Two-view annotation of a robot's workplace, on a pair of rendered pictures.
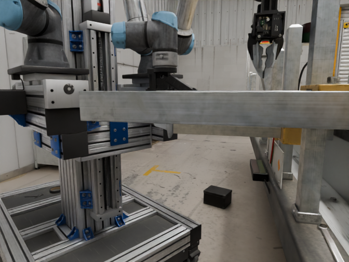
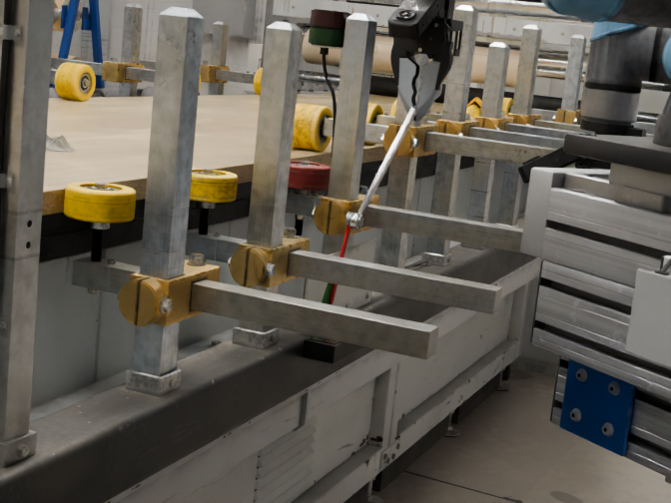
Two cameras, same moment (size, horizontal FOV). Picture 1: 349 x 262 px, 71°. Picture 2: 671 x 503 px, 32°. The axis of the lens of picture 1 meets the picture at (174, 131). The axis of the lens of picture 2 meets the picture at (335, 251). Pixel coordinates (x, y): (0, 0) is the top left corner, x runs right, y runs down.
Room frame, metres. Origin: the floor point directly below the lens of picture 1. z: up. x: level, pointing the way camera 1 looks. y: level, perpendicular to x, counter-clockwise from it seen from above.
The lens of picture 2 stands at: (2.42, -0.08, 1.11)
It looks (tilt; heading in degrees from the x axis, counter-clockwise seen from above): 11 degrees down; 188
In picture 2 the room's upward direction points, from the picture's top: 6 degrees clockwise
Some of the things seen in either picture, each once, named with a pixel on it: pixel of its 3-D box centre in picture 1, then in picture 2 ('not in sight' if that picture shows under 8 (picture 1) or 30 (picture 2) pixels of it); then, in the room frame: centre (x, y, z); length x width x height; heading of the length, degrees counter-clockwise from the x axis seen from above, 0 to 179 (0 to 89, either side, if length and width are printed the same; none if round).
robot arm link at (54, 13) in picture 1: (42, 21); not in sight; (0.94, 0.47, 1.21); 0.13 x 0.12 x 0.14; 173
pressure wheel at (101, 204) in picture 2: not in sight; (98, 233); (1.14, -0.55, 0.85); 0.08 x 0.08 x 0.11
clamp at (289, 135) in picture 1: (289, 131); (344, 213); (0.69, -0.33, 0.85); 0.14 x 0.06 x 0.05; 166
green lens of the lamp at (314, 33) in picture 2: (312, 38); (329, 37); (0.70, -0.38, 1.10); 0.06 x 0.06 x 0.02
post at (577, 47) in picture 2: not in sight; (566, 127); (-0.74, 0.03, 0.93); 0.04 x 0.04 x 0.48; 76
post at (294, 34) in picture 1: (287, 112); (344, 180); (0.72, -0.33, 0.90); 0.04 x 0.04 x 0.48; 76
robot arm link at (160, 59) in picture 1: (164, 61); (610, 107); (0.76, 0.03, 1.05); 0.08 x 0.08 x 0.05
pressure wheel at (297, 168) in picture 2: not in sight; (302, 198); (0.66, -0.40, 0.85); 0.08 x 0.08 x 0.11
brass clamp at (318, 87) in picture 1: (320, 99); (410, 139); (0.45, -0.27, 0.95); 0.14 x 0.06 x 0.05; 166
